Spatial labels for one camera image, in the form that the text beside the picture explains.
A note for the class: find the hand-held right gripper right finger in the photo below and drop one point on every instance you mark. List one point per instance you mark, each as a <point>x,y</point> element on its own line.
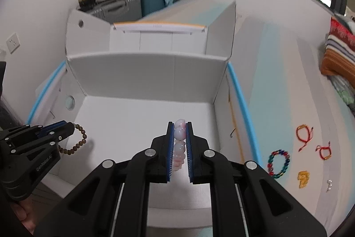
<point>189,153</point>

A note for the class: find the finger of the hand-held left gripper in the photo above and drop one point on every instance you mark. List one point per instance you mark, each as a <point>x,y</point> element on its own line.
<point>59,126</point>
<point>65,135</point>

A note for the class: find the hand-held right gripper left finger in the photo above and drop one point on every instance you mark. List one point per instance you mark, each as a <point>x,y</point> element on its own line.
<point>171,153</point>

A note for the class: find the large cardboard box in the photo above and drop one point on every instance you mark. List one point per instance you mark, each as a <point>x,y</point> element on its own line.
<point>144,120</point>

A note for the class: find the small white bead jewelry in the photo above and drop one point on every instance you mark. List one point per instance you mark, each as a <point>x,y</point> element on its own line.
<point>330,183</point>

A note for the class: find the person's left hand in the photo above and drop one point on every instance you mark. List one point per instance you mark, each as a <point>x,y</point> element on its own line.
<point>22,214</point>

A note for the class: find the striped bed sheet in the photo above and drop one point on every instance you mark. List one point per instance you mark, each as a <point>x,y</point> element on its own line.
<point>277,81</point>

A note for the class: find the grey suitcase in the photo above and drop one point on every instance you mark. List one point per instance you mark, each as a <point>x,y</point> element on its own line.
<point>116,8</point>

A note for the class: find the floral quilt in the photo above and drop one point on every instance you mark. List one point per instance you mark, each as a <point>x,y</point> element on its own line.
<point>345,89</point>

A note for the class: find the white wall socket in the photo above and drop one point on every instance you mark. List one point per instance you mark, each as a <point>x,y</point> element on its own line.
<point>13,43</point>

